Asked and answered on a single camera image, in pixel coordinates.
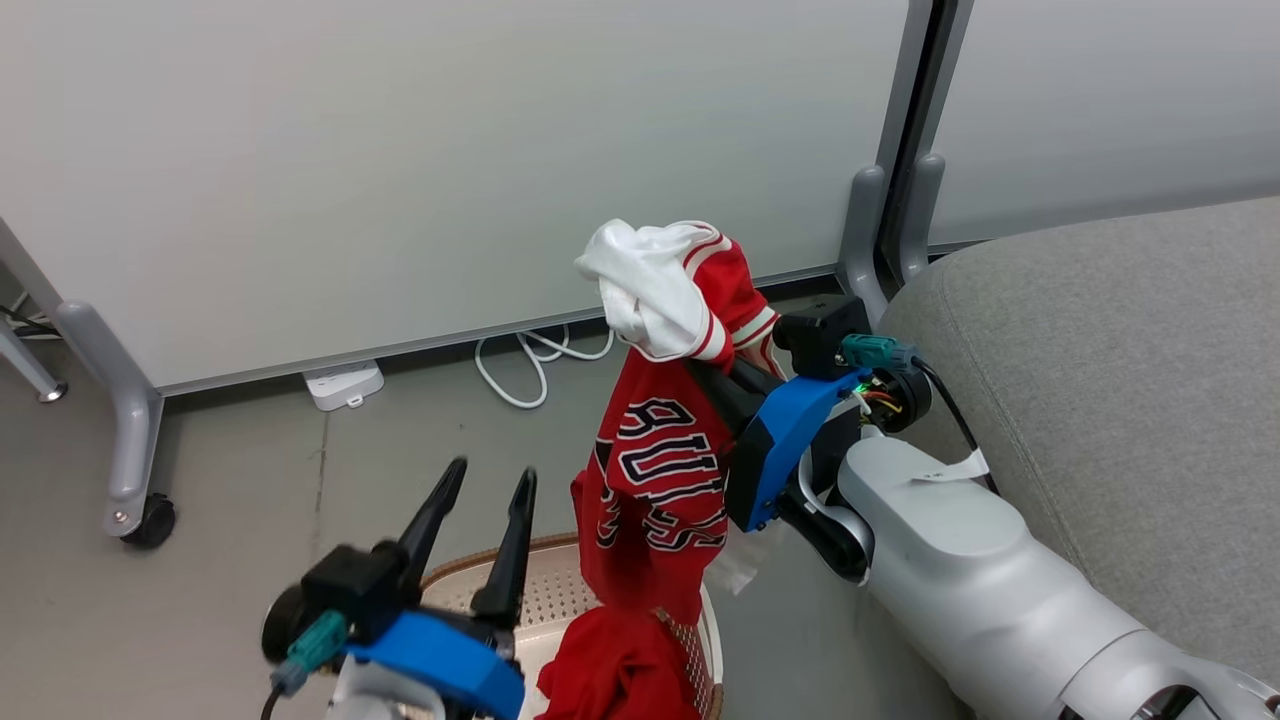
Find grey upright partition foot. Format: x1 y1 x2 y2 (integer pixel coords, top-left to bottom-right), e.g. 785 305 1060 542
897 151 947 284
838 164 893 326

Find thin grey metal leg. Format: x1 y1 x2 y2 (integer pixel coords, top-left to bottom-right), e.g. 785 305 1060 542
0 318 70 404

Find teal cable connector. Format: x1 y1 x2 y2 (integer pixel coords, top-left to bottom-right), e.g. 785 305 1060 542
840 334 919 373
268 611 349 697

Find plain red garment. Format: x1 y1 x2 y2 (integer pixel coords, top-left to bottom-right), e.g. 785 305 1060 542
536 604 702 720

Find grey partition leg with caster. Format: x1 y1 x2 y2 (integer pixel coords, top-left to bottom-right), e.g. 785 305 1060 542
54 299 166 541

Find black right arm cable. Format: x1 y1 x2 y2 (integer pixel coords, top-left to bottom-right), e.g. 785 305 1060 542
908 357 1001 497

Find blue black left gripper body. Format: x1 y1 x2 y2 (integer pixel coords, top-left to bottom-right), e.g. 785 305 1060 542
344 590 527 720

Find white perforated laundry basket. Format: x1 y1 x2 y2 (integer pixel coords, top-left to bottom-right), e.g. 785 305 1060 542
419 532 726 720

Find black floor cables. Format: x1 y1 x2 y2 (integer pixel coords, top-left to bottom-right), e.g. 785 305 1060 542
0 292 57 343

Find grey fabric sofa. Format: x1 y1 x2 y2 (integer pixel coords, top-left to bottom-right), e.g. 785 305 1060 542
875 195 1280 687

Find white garment with red trim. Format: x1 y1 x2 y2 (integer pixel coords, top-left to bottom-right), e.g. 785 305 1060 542
574 218 738 364

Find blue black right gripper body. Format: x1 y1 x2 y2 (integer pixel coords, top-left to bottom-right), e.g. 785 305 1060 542
724 367 874 533

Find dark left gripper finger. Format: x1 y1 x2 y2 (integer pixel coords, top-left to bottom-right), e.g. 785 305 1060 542
469 467 539 631
398 457 469 603

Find wide white partition panel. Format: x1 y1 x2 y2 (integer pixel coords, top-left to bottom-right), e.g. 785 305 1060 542
0 0 913 397

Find teal right cable connector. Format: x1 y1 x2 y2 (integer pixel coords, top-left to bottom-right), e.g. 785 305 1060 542
840 334 919 373

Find red Bulls basketball jersey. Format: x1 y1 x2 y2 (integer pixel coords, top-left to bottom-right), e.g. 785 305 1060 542
570 222 787 627

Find teal left cable connector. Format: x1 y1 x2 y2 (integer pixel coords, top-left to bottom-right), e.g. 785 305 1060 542
268 611 349 697

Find white power strip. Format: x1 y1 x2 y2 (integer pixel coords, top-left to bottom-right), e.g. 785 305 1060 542
302 360 386 412

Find narrow white partition panel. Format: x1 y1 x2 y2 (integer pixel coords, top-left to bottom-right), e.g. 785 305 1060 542
925 0 1280 251

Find black caster wheel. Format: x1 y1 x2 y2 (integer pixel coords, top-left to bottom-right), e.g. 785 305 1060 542
121 494 178 550

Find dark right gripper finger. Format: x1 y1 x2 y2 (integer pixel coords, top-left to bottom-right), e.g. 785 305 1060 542
734 357 787 397
684 357 768 442

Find white power cord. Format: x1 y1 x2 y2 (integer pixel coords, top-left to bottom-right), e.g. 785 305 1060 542
473 322 617 410

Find white paper cable tag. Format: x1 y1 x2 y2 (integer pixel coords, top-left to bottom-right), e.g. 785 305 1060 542
911 449 991 484

